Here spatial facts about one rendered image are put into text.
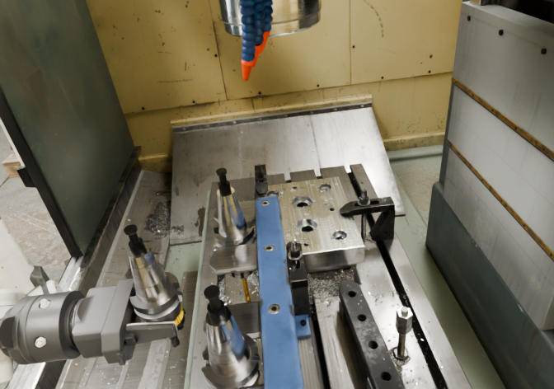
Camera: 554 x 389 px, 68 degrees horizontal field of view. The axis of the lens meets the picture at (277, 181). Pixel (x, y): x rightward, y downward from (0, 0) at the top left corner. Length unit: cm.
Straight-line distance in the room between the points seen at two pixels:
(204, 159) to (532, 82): 128
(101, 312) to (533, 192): 74
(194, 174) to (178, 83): 39
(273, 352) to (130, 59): 151
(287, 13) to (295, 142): 118
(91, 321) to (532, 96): 77
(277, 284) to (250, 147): 128
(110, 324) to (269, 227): 25
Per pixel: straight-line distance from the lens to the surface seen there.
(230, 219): 60
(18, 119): 122
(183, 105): 185
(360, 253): 95
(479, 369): 123
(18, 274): 92
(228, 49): 176
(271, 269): 56
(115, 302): 61
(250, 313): 53
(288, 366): 47
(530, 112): 85
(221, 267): 59
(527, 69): 85
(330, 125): 183
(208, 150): 180
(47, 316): 62
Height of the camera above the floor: 162
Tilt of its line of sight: 33 degrees down
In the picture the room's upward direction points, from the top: 7 degrees counter-clockwise
